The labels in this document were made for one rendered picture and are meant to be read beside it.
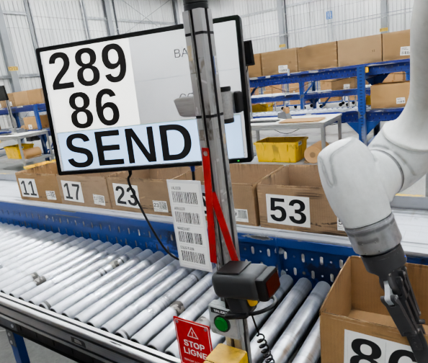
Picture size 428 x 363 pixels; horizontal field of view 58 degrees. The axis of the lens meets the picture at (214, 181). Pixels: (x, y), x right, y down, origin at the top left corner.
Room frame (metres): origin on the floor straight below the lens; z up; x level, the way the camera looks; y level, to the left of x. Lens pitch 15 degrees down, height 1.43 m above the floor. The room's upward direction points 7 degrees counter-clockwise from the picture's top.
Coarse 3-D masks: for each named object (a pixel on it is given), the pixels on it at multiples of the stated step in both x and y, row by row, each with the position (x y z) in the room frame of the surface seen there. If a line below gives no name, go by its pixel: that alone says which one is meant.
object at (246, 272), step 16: (224, 272) 0.65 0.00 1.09; (240, 272) 0.64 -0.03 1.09; (256, 272) 0.63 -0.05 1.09; (272, 272) 0.63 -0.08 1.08; (224, 288) 0.65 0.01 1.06; (240, 288) 0.63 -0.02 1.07; (256, 288) 0.61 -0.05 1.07; (272, 288) 0.62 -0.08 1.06; (240, 304) 0.65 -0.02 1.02; (256, 304) 0.64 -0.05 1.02
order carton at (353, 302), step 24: (360, 264) 0.95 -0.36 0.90; (408, 264) 0.89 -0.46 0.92; (336, 288) 0.84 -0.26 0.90; (360, 288) 0.95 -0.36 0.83; (336, 312) 0.84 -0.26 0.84; (360, 312) 0.94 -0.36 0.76; (384, 312) 0.92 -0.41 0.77; (336, 336) 0.70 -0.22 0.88; (384, 336) 0.65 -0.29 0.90; (336, 360) 0.71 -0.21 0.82
